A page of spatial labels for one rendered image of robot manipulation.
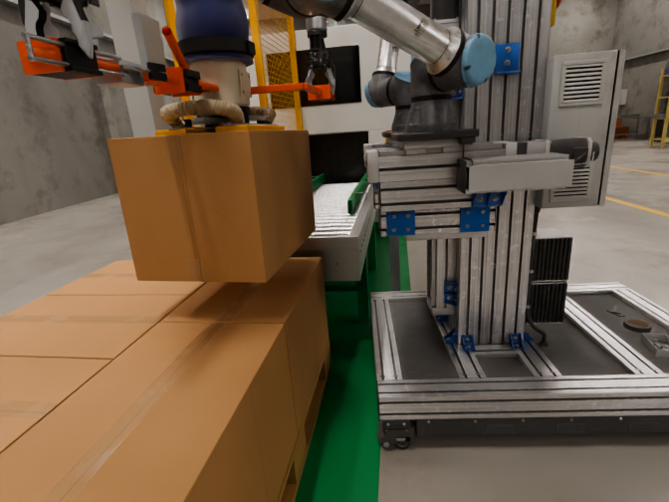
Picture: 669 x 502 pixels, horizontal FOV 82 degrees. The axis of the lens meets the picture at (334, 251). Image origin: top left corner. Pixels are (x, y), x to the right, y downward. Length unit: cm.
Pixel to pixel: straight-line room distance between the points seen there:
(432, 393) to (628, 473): 63
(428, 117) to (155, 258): 87
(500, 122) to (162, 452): 128
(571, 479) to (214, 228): 130
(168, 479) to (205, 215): 62
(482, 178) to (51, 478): 110
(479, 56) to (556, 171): 35
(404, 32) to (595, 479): 138
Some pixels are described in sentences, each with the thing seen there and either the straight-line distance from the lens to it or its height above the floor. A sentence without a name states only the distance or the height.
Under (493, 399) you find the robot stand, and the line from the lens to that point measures 143.
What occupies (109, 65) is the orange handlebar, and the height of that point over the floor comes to 121.
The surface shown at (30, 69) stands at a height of 119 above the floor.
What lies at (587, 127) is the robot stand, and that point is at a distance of 150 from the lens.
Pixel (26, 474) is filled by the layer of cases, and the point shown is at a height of 54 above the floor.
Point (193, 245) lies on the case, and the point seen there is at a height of 79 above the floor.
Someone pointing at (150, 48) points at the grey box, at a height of 159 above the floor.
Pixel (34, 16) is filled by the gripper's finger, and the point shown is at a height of 128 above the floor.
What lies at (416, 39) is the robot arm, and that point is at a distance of 103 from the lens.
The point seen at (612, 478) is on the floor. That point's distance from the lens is 160.
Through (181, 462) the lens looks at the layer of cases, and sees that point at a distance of 79.
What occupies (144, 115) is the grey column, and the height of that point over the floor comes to 123.
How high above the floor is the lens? 106
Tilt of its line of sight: 17 degrees down
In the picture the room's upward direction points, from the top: 4 degrees counter-clockwise
